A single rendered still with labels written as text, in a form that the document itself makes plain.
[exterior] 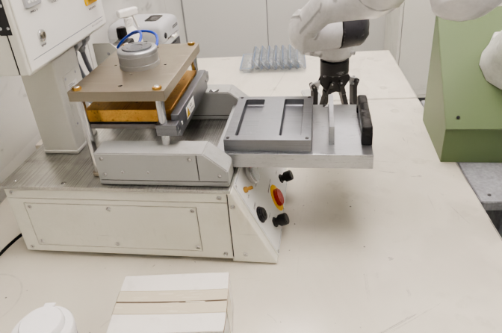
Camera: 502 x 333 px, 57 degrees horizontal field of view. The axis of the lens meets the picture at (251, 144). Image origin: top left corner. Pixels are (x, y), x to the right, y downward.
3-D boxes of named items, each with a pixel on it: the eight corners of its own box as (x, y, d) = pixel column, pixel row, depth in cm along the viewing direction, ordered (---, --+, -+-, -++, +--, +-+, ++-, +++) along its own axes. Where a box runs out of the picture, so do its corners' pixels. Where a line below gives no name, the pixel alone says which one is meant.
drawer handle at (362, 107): (361, 145, 88) (362, 126, 86) (355, 110, 100) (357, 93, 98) (372, 145, 87) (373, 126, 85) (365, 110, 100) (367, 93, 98)
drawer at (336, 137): (216, 170, 90) (211, 134, 87) (234, 119, 109) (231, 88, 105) (373, 172, 86) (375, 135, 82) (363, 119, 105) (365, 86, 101)
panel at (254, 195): (278, 256, 94) (232, 186, 87) (287, 174, 120) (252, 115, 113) (287, 253, 93) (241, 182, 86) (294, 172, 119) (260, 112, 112)
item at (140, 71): (48, 136, 89) (27, 72, 82) (111, 76, 115) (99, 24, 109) (171, 137, 85) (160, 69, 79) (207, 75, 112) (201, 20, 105)
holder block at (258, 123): (224, 151, 89) (222, 139, 88) (240, 106, 106) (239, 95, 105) (311, 151, 87) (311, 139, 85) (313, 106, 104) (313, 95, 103)
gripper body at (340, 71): (324, 65, 117) (323, 98, 122) (355, 60, 119) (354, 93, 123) (314, 56, 124) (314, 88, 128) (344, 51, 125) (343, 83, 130)
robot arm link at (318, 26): (407, -52, 83) (358, 10, 114) (304, -43, 82) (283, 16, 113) (415, 8, 83) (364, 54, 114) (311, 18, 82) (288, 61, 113)
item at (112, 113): (89, 128, 90) (76, 83, 86) (129, 84, 109) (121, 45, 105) (175, 128, 88) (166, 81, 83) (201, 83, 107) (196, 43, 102)
